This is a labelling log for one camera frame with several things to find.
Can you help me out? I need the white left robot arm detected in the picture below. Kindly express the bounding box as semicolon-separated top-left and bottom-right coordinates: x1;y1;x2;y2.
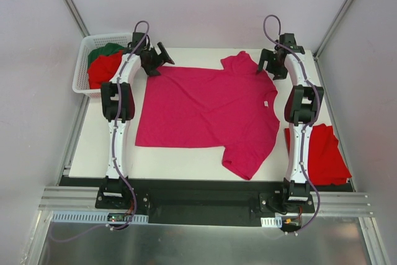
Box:
100;32;175;179

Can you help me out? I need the pink t shirt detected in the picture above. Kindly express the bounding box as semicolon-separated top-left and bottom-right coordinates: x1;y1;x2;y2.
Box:
135;51;280;180

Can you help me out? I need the aluminium frame post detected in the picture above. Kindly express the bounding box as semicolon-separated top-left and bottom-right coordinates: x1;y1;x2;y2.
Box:
62;0;91;45
313;0;355;61

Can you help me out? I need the left aluminium frame post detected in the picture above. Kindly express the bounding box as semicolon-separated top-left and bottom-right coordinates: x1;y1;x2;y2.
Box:
62;0;91;45

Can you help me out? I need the green t shirt in basket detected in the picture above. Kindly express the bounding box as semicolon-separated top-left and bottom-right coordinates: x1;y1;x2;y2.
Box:
87;43;125;68

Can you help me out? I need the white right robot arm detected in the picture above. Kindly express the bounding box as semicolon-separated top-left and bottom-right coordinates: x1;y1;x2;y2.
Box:
257;33;324;212

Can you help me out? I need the white perforated plastic basket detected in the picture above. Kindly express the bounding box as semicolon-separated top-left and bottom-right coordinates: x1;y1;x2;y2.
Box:
72;32;132;98

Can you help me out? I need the red t shirt in basket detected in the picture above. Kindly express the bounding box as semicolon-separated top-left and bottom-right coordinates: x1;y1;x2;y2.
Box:
87;50;123;89

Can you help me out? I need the folded red t shirt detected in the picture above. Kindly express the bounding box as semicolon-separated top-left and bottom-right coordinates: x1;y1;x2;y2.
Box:
285;124;352;186

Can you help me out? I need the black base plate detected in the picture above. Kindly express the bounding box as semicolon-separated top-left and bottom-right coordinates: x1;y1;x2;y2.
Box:
62;177;323;227

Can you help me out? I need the right aluminium frame post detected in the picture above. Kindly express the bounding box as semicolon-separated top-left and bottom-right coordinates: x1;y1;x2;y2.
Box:
313;0;355;61

